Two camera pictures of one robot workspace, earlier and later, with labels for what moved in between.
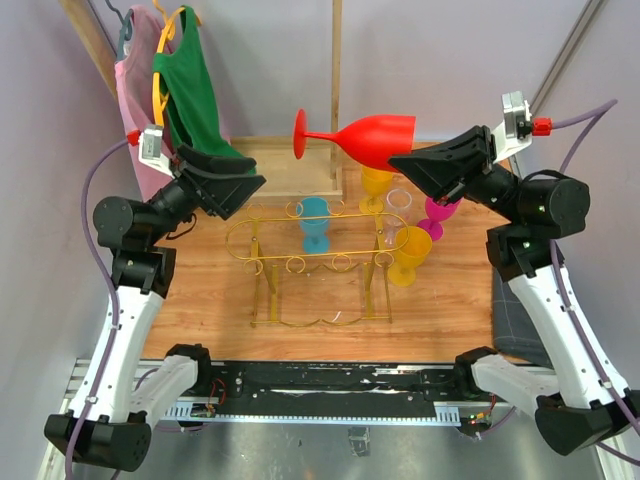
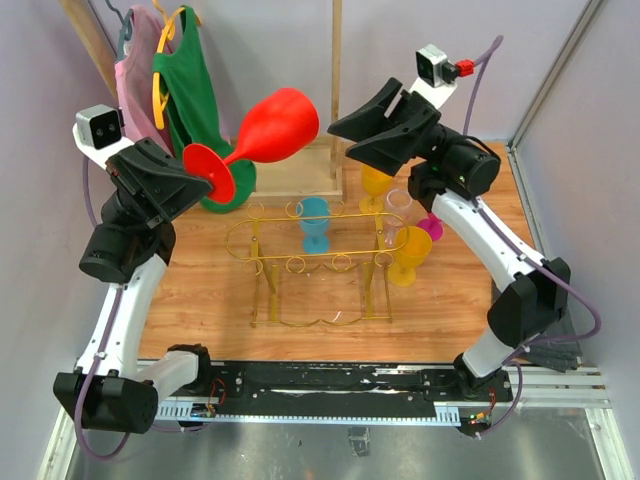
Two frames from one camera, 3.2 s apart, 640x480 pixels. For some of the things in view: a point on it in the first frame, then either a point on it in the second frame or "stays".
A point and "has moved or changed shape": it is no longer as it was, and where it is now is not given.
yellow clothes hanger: [168, 30] stays
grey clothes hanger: [126, 29] stays
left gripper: [218, 194] -> [170, 191]
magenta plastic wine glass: [436, 213] stays
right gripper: [452, 165] -> [416, 117]
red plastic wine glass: [373, 140] has moved or changed shape
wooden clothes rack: [290, 168] stays
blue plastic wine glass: [314, 215] stays
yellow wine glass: [412, 245] stays
